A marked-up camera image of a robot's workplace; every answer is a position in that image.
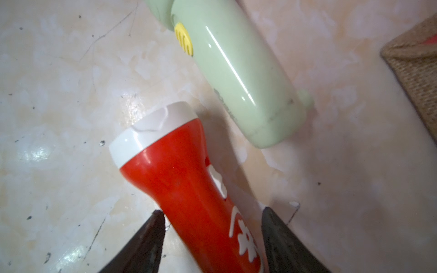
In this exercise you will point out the light green flashlight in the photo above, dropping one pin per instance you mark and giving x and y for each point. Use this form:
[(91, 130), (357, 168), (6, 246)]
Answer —
[(239, 65)]

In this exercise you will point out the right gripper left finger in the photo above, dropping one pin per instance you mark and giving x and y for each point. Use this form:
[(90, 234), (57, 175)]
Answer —
[(142, 254)]

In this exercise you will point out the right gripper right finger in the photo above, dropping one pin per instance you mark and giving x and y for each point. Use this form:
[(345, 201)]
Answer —
[(285, 252)]

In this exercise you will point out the red flashlight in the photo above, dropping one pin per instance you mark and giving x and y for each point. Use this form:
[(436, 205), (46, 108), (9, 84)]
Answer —
[(165, 155)]

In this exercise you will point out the brown jute tote bag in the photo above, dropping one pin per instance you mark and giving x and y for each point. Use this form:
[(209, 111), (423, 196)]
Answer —
[(412, 56)]

